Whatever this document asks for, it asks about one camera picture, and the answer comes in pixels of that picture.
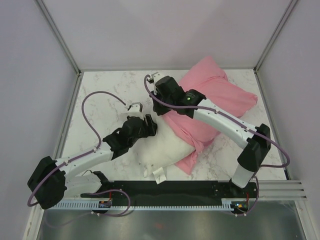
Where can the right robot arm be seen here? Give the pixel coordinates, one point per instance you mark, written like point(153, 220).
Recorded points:
point(254, 141)

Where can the aluminium frame post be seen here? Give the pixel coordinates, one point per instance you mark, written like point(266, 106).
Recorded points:
point(57, 34)
point(276, 33)

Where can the right aluminium frame post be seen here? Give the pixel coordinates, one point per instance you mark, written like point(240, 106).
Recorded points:
point(276, 33)

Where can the left aluminium frame post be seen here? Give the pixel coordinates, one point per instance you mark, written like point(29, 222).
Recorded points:
point(57, 34)

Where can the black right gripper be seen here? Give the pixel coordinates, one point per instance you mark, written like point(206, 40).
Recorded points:
point(158, 111)

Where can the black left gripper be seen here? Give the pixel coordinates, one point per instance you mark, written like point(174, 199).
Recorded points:
point(151, 130)

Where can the white pillow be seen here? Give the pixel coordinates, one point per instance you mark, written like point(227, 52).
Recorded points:
point(162, 150)

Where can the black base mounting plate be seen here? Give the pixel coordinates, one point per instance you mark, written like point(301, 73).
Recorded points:
point(181, 193)

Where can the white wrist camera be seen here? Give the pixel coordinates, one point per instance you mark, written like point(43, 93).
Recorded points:
point(154, 77)
point(134, 109)

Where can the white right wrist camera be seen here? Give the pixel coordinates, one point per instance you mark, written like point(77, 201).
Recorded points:
point(154, 77)

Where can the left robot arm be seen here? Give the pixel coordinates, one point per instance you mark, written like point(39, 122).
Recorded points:
point(48, 182)

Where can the aluminium front rail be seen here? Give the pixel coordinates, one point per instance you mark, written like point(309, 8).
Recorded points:
point(281, 190)

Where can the white slotted cable duct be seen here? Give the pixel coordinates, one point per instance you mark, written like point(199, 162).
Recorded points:
point(97, 205)

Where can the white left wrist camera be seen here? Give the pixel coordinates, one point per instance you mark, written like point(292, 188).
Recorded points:
point(134, 109)

